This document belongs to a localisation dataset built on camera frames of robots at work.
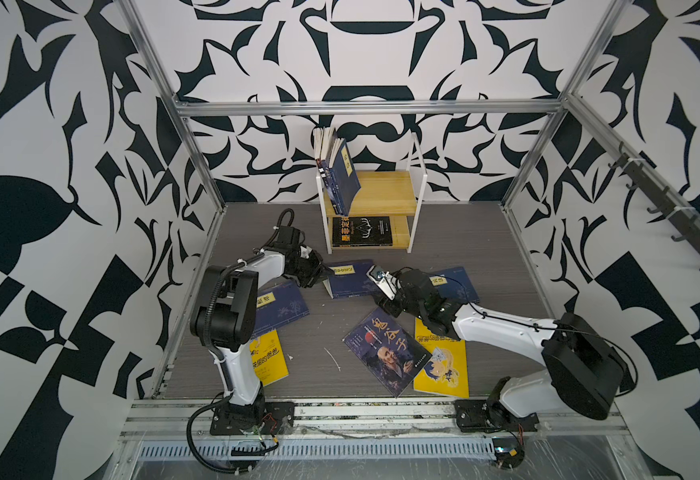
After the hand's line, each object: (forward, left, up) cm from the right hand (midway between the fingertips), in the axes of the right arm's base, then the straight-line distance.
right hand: (382, 281), depth 85 cm
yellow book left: (-17, +32, -11) cm, 38 cm away
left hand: (+8, +13, -4) cm, 16 cm away
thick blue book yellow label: (+24, +10, +17) cm, 31 cm away
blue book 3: (-2, +31, -10) cm, 33 cm away
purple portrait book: (-15, -2, -10) cm, 18 cm away
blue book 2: (+5, -24, -12) cm, 27 cm away
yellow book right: (-22, -16, -11) cm, 29 cm away
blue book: (+5, +9, -8) cm, 13 cm away
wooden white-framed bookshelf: (+27, -5, +7) cm, 29 cm away
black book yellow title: (+24, +5, -6) cm, 25 cm away
